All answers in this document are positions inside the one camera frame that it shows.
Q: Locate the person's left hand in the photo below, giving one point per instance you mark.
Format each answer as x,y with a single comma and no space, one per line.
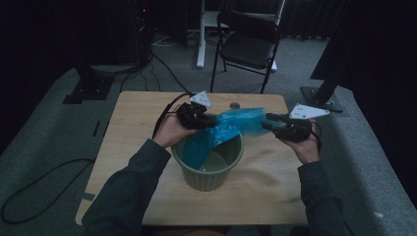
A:
170,131

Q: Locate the small white floor scrap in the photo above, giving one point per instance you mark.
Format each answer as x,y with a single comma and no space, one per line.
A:
378,215

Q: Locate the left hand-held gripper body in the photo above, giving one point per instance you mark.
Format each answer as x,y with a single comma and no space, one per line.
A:
191,114

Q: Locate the black stand with square base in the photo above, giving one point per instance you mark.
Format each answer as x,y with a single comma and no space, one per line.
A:
88,88

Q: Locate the green ribbed trash bin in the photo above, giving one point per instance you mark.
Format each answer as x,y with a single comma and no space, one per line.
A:
209,180

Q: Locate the black folding chair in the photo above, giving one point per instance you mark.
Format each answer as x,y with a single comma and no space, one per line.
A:
249,46

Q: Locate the black slanted stand with base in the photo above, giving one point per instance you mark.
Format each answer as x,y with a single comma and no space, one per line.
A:
323,95

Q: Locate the blue plastic trash bag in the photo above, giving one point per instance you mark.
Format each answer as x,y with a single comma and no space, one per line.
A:
244,121

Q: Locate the dark equipment rack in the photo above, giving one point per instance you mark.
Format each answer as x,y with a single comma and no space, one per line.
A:
141,29

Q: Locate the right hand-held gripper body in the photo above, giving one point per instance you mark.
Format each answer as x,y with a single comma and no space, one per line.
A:
295,129

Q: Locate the person's right hand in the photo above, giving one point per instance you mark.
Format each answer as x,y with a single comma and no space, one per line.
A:
306,150

